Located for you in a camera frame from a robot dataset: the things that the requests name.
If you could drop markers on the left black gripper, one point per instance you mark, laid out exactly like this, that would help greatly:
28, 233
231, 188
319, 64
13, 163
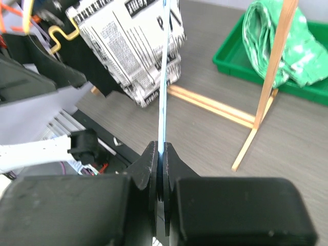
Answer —
18, 83

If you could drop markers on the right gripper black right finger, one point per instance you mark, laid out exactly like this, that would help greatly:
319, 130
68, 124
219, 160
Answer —
231, 210

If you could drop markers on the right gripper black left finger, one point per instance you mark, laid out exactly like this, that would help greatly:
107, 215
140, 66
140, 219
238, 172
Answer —
107, 209

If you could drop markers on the light blue wire hanger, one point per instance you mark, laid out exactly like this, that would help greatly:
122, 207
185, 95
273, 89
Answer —
163, 79

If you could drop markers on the green white trousers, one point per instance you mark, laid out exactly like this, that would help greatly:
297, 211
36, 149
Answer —
304, 59

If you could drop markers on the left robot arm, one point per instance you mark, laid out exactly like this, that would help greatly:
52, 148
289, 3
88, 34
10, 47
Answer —
78, 145

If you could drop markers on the black trousers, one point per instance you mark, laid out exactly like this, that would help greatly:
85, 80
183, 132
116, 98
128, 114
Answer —
75, 53

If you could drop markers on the orange plastic hanger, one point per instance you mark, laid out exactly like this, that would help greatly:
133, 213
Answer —
11, 16

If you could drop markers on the newspaper print trousers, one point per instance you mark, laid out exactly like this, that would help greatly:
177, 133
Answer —
127, 38

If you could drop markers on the wooden clothes rack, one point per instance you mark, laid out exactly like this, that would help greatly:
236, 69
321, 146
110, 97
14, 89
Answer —
267, 93

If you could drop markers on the green plastic tray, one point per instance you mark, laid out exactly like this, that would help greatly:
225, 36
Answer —
231, 59

